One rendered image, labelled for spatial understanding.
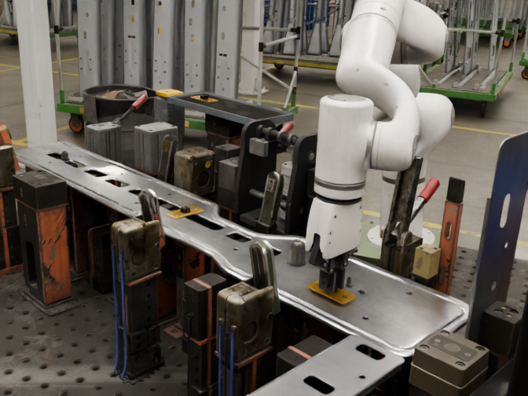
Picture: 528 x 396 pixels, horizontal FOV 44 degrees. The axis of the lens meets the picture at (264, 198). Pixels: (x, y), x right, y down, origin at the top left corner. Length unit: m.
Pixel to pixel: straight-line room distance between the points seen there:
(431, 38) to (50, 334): 1.08
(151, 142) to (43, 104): 3.41
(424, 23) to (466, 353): 0.70
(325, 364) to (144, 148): 0.97
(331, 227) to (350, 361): 0.22
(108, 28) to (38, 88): 1.32
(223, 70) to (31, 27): 1.61
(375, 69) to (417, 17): 0.29
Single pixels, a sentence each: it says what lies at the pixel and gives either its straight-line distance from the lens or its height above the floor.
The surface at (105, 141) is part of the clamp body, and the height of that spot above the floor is 1.02.
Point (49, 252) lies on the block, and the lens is 1.70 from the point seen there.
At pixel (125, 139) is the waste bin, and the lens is 4.16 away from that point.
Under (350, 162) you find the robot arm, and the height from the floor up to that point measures 1.26.
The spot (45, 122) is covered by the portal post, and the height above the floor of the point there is 0.34.
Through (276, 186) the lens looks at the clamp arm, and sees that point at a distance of 1.46.
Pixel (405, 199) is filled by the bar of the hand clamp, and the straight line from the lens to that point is 1.27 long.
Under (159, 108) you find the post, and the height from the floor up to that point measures 1.11.
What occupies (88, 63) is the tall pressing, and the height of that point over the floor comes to 0.62.
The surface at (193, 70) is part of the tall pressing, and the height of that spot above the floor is 0.61.
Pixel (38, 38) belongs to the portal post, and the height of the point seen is 0.94.
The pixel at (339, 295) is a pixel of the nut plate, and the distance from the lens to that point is 1.16.
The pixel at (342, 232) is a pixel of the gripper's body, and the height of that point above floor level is 1.13.
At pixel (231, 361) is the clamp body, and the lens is 1.10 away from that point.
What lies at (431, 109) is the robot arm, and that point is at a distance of 1.76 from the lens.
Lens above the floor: 1.55
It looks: 20 degrees down
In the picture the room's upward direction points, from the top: 2 degrees clockwise
